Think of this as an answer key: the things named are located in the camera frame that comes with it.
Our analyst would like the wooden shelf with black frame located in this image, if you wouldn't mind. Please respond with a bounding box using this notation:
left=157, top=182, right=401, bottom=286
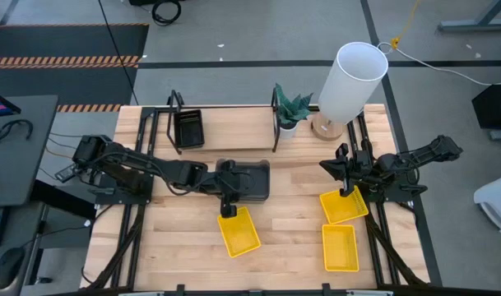
left=165, top=89, right=282, bottom=156

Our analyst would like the black headset on desk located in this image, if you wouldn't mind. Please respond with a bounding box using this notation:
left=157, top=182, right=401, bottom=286
left=0, top=118, right=35, bottom=144

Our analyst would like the grey metal table frame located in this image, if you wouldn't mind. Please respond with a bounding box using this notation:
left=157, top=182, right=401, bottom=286
left=437, top=0, right=501, bottom=34

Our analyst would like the yellow cord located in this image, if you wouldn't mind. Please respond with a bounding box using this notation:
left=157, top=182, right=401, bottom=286
left=389, top=0, right=422, bottom=50

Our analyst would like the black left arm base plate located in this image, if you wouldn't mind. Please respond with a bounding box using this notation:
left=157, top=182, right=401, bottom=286
left=94, top=172, right=155, bottom=206

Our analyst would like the long black floor cable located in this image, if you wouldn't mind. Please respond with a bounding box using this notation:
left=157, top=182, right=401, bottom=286
left=96, top=0, right=140, bottom=106

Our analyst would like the yellow perforated plastic basket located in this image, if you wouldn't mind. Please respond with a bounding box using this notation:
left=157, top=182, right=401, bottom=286
left=318, top=185, right=370, bottom=225
left=321, top=223, right=360, bottom=274
left=216, top=206, right=262, bottom=259

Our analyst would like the coiled black cable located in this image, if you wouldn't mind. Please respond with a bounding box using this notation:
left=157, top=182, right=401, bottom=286
left=151, top=0, right=183, bottom=27

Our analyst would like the black computer mouse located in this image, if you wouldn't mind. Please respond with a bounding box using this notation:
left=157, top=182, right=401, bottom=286
left=0, top=246, right=27, bottom=291

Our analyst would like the black box on floor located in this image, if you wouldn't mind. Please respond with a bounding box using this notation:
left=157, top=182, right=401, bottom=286
left=471, top=83, right=501, bottom=132

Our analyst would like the white plastic object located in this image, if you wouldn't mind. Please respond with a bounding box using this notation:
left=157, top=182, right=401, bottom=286
left=473, top=172, right=501, bottom=237

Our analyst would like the green plant in white pot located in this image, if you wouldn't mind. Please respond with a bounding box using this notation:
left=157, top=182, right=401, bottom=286
left=273, top=82, right=314, bottom=140

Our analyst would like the white lamp cable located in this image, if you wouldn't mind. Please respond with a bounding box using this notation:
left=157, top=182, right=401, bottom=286
left=376, top=40, right=501, bottom=87

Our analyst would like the black mat with hazard stripes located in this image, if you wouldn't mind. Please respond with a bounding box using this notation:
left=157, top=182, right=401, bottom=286
left=0, top=23, right=150, bottom=113

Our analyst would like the thin floor cable beside table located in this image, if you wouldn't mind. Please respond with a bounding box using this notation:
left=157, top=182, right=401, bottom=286
left=44, top=131, right=81, bottom=161

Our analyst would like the black aluminium rig frame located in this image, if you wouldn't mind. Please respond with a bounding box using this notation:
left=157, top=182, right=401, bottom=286
left=80, top=104, right=431, bottom=296

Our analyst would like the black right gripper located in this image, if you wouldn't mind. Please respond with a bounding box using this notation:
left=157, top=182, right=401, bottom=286
left=318, top=143, right=373, bottom=198

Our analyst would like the white lamp with wooden base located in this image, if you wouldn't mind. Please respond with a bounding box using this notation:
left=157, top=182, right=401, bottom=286
left=310, top=40, right=390, bottom=142

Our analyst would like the grey side desk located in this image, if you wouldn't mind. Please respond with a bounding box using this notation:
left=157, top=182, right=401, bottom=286
left=0, top=95, right=60, bottom=208

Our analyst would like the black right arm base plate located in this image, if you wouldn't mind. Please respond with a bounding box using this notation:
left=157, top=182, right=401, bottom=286
left=364, top=183, right=429, bottom=203

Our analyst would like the grey lower desk top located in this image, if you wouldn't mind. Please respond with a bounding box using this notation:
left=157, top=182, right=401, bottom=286
left=0, top=203, right=45, bottom=296

